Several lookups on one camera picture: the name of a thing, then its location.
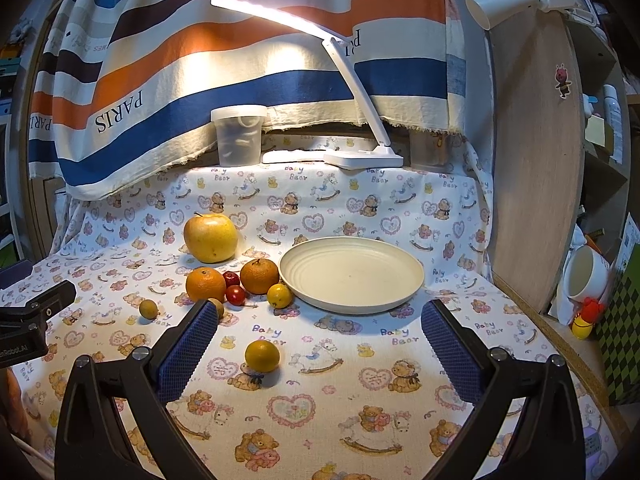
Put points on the white clip spotlight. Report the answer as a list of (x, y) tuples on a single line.
[(490, 13)]

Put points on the cream round plate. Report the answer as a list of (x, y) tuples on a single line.
[(351, 275)]

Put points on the cartoon sticker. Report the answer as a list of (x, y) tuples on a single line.
[(562, 81)]

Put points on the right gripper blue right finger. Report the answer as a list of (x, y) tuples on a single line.
[(548, 441)]

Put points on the large yellow apple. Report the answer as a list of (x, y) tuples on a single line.
[(211, 238)]

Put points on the orange mandarin with stem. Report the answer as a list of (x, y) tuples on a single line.
[(258, 275)]

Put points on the yellow tomato front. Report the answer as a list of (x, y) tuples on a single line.
[(262, 356)]

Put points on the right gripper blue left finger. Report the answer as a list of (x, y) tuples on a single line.
[(92, 441)]

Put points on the round wooden board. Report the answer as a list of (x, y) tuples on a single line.
[(539, 155)]

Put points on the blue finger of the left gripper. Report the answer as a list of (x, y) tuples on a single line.
[(15, 273)]

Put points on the small yellow tomato by plate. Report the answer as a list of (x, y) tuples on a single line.
[(279, 296)]

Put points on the dark red cherry tomato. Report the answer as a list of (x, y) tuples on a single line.
[(231, 278)]

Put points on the white desk lamp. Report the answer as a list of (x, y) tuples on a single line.
[(382, 155)]

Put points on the person's left hand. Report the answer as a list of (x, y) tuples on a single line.
[(12, 405)]

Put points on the baby bear patterned cloth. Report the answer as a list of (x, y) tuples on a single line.
[(353, 396)]

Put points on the white mug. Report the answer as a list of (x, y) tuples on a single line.
[(586, 275)]

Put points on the small brownish fruit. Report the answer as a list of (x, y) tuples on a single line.
[(219, 308)]

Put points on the red yellow toy figure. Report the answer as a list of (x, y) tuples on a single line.
[(588, 316)]

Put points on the striped Paris towel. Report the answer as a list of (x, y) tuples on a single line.
[(125, 88)]

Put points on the small olive green fruit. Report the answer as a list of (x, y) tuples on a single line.
[(148, 309)]

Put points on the translucent plastic container with lid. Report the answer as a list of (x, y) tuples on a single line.
[(239, 134)]

